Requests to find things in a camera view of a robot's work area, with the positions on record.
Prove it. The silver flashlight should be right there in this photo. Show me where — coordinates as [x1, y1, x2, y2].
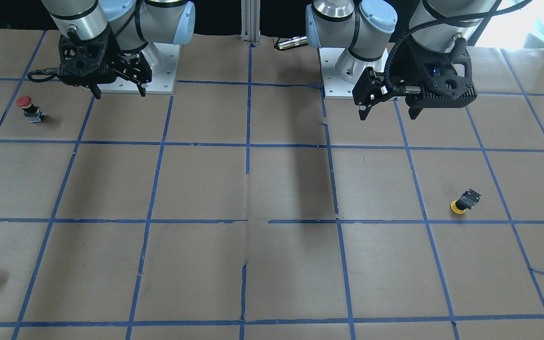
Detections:
[273, 36, 308, 51]

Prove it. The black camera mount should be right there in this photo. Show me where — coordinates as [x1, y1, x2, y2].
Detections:
[58, 25, 118, 87]
[385, 36, 478, 109]

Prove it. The yellow push button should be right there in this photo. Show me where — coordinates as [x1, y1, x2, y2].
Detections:
[450, 188, 481, 214]

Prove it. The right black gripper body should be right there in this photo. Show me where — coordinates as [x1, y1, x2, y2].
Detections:
[110, 52, 153, 86]

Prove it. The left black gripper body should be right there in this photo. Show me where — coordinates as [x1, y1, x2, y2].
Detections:
[352, 67, 406, 106]

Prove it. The braided black cable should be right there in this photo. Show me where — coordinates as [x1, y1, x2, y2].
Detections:
[383, 0, 532, 95]
[27, 69, 61, 83]

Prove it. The aluminium frame post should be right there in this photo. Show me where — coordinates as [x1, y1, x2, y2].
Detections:
[240, 0, 261, 45]

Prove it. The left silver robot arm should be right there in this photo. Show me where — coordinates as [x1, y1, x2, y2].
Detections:
[306, 0, 495, 120]

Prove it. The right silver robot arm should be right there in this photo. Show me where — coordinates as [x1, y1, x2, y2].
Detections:
[28, 0, 196, 99]

